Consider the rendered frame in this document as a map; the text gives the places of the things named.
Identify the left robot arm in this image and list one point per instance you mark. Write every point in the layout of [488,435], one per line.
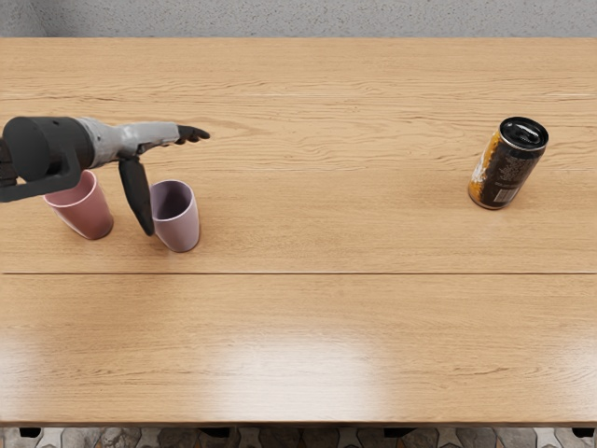
[42,151]

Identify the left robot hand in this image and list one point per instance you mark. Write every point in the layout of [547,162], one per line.
[135,135]

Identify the pink cup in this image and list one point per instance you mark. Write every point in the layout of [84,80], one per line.
[86,210]

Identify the black and orange can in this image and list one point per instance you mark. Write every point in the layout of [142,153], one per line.
[508,165]

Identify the lilac cup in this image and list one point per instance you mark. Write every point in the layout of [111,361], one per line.
[179,219]

